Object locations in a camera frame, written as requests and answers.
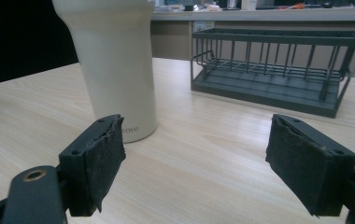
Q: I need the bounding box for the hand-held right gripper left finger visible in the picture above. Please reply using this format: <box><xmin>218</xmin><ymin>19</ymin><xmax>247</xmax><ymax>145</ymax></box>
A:
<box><xmin>58</xmin><ymin>114</ymin><xmax>127</xmax><ymax>217</ymax></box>

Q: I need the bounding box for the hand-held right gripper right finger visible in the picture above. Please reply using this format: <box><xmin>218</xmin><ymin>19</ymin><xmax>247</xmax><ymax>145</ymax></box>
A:
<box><xmin>264</xmin><ymin>113</ymin><xmax>355</xmax><ymax>217</ymax></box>

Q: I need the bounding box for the cream tumbler cup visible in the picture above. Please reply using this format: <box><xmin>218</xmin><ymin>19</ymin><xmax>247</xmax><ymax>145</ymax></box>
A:
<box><xmin>51</xmin><ymin>0</ymin><xmax>160</xmax><ymax>144</ymax></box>

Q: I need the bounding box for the dark metal wire rack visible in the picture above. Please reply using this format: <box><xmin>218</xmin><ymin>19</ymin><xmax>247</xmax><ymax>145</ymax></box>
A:
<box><xmin>190</xmin><ymin>27</ymin><xmax>355</xmax><ymax>119</ymax></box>

